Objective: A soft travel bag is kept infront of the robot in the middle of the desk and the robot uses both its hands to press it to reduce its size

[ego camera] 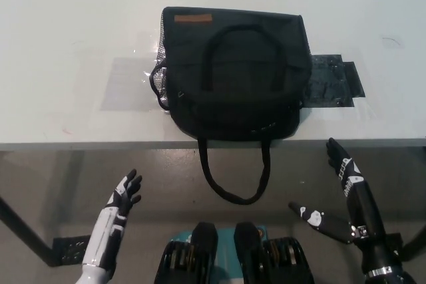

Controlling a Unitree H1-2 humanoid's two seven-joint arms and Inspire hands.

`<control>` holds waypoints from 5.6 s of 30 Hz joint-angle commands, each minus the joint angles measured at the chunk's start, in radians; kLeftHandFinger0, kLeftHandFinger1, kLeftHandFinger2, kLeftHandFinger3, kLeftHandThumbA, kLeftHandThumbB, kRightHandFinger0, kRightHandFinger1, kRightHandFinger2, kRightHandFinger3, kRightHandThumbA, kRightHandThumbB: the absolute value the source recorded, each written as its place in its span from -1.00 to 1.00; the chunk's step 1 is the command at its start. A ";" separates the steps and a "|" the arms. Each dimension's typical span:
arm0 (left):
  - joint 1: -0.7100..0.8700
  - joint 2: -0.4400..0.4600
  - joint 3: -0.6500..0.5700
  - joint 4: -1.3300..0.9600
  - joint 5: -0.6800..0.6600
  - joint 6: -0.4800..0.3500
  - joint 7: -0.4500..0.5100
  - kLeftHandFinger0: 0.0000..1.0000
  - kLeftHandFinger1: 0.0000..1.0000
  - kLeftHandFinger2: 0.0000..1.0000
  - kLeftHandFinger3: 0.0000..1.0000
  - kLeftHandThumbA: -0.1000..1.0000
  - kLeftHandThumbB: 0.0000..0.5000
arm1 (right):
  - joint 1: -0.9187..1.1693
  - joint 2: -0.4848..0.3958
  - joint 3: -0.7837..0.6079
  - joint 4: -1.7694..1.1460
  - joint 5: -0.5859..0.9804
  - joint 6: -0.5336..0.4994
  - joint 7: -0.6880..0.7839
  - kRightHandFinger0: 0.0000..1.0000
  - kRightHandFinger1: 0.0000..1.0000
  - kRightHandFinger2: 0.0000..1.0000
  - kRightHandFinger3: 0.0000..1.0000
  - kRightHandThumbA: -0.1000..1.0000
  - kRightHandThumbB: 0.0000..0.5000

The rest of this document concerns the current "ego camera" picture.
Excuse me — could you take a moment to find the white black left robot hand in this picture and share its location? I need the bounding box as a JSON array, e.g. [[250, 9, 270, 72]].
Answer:
[[81, 168, 144, 267]]

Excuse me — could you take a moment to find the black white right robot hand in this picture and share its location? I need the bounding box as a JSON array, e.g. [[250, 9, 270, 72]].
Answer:
[[288, 137, 405, 275]]

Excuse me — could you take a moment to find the black soft travel bag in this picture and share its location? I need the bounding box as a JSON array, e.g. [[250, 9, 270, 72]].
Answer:
[[149, 6, 313, 205]]

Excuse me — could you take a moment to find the black teal robot torso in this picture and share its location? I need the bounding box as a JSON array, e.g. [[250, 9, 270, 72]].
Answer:
[[160, 220, 316, 284]]

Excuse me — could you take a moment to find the black table leg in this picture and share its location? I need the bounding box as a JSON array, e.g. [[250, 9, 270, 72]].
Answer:
[[401, 227, 426, 263], [0, 196, 57, 267]]

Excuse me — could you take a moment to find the black tape patch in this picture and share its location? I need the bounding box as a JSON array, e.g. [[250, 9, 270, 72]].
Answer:
[[303, 53, 367, 109]]

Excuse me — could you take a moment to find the clear tape patch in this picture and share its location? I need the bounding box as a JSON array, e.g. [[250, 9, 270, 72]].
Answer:
[[99, 56, 167, 112]]

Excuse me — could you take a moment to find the black floor bracket plate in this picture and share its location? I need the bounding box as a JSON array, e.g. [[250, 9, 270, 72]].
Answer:
[[385, 231, 411, 262], [52, 235, 91, 265]]

